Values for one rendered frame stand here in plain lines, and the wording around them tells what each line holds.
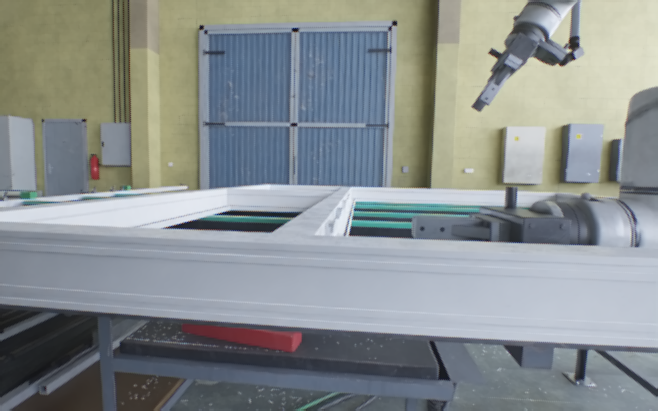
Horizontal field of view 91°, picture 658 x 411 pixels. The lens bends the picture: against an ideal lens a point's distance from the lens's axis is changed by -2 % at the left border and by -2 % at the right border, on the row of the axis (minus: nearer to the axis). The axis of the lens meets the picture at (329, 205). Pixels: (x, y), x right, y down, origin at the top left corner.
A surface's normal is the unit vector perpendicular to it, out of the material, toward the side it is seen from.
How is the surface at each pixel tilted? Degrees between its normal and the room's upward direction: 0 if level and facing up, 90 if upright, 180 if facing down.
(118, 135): 90
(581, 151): 90
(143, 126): 90
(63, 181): 90
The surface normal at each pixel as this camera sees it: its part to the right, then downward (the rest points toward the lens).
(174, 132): -0.10, 0.09
